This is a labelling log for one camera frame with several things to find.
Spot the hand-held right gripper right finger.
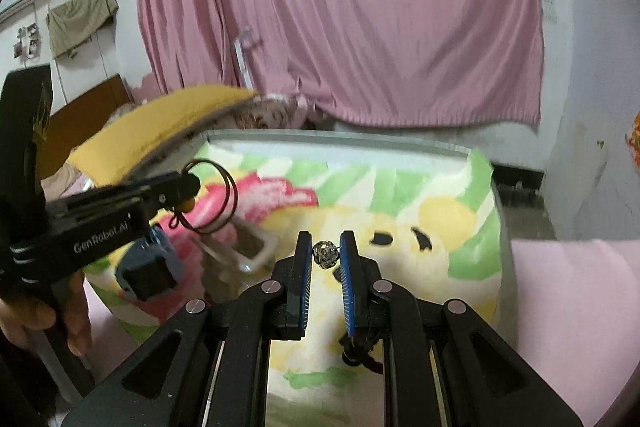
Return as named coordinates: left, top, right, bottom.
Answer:
left=339, top=230, right=586, bottom=427

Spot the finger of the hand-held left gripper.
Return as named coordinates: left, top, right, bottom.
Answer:
left=116, top=171, right=202, bottom=220

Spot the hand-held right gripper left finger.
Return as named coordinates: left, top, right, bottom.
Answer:
left=60, top=231, right=313, bottom=427

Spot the dark cord loop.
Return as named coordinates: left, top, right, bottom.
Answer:
left=170, top=159, right=237, bottom=235

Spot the silver ball charm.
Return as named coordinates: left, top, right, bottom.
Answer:
left=312, top=241, right=343, bottom=270

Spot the grey hair claw clip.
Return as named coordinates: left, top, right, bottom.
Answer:
left=192, top=221, right=280, bottom=274

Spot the black braided hair tie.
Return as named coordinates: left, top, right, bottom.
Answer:
left=341, top=332, right=385, bottom=374

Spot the person's left hand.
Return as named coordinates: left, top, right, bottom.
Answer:
left=0, top=271, right=92, bottom=357

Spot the beige floral quilt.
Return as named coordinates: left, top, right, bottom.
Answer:
left=41, top=164, right=96, bottom=198

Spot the yellow pillow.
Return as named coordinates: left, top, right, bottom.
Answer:
left=65, top=84, right=261, bottom=185

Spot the cartoon print lining cloth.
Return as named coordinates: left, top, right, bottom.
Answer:
left=82, top=142, right=503, bottom=427

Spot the wooden headboard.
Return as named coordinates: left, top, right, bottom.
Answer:
left=37, top=74, right=131, bottom=180

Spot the floral satin pillow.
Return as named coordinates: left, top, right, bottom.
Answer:
left=232, top=94, right=321, bottom=130

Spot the white folding lamp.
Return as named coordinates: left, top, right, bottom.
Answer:
left=232, top=28, right=261, bottom=88

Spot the olive hanging cloth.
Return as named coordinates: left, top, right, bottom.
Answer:
left=46, top=0, right=120, bottom=60

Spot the pink folded quilt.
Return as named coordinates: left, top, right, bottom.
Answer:
left=82, top=238, right=640, bottom=427

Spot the white air conditioner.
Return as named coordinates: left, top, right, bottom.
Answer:
left=0, top=0, right=36, bottom=22

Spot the pink curtain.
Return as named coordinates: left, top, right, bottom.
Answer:
left=134, top=0, right=546, bottom=130

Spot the grey strap on wall hook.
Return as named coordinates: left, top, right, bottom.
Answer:
left=14, top=23, right=41, bottom=60

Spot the colourful figure wall sticker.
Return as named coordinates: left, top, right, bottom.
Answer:
left=625, top=112, right=640, bottom=168

